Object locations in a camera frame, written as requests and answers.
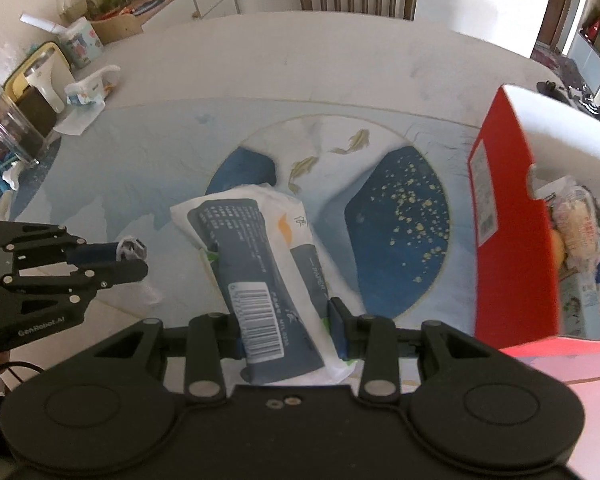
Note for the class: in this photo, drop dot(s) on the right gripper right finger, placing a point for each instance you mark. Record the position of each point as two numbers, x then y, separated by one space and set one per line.
372 340

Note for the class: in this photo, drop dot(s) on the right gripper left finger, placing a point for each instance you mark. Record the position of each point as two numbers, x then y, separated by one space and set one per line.
210 338

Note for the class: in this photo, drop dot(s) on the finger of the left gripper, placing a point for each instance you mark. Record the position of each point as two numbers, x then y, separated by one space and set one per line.
107 274
93 253

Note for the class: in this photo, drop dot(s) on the small wrapper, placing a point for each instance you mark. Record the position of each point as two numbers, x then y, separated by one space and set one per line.
131 248

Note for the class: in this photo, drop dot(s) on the grey white wipes pack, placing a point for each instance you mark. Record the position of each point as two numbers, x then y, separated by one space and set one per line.
260 248

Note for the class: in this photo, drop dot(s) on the red cardboard shoe box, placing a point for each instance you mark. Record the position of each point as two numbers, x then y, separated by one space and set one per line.
525 137

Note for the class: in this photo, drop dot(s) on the blue fish pattern table mat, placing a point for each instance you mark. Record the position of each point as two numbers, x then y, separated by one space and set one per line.
386 195

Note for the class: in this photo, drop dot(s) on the clear glass jar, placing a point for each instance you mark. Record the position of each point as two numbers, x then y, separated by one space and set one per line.
17 133

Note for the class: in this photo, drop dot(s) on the yellow round toy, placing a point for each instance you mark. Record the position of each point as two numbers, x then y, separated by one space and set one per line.
557 245

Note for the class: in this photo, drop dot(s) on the light blue carton box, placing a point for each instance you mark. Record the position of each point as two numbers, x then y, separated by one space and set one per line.
579 303

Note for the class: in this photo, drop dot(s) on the patterned white mug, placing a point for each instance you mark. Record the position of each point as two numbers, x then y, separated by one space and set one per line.
80 43

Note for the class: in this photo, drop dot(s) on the clear bread snack packet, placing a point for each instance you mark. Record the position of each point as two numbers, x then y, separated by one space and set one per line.
574 215

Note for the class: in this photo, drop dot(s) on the black round table socket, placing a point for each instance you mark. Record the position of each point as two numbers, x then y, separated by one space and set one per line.
556 92

